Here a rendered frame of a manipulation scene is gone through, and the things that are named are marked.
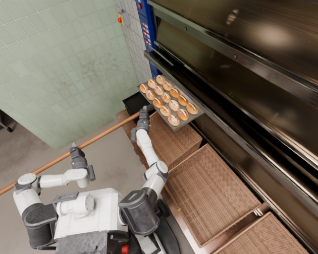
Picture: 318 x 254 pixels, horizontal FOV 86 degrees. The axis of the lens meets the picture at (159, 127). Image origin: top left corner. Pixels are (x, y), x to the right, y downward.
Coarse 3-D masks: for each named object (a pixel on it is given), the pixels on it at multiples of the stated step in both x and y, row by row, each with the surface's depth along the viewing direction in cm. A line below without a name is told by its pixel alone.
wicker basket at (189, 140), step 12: (156, 120) 185; (156, 132) 187; (168, 132) 184; (180, 132) 172; (192, 132) 153; (156, 144) 178; (168, 144) 176; (180, 144) 174; (192, 144) 159; (168, 156) 168; (180, 156) 144; (168, 168) 148
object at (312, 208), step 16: (176, 64) 119; (192, 80) 106; (208, 96) 96; (208, 112) 88; (224, 112) 88; (240, 112) 88; (224, 128) 82; (240, 128) 81; (256, 128) 81; (240, 144) 77; (256, 144) 75; (272, 144) 75; (256, 160) 72; (288, 160) 69; (304, 160) 69; (304, 176) 65
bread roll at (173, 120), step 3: (171, 114) 115; (168, 117) 116; (171, 117) 113; (174, 117) 113; (177, 117) 114; (171, 120) 113; (174, 120) 112; (177, 120) 112; (171, 123) 114; (174, 123) 112; (177, 123) 112
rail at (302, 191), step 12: (156, 60) 118; (168, 72) 109; (180, 84) 102; (192, 96) 95; (252, 144) 72; (264, 156) 68; (276, 168) 65; (288, 180) 62; (300, 192) 60; (312, 204) 58
